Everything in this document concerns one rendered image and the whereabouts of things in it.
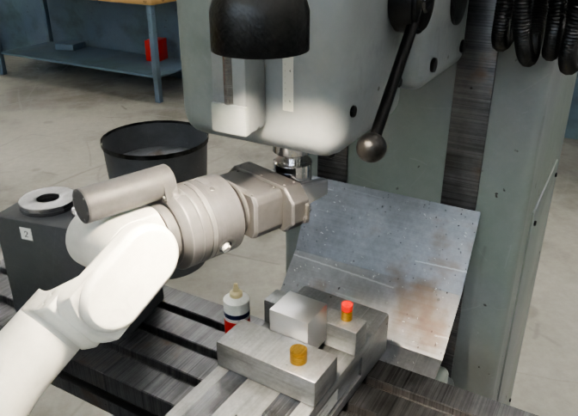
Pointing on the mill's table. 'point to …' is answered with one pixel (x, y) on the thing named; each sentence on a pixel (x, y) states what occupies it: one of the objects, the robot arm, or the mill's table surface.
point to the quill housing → (304, 68)
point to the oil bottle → (236, 307)
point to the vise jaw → (276, 362)
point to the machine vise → (214, 382)
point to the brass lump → (298, 354)
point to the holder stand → (44, 247)
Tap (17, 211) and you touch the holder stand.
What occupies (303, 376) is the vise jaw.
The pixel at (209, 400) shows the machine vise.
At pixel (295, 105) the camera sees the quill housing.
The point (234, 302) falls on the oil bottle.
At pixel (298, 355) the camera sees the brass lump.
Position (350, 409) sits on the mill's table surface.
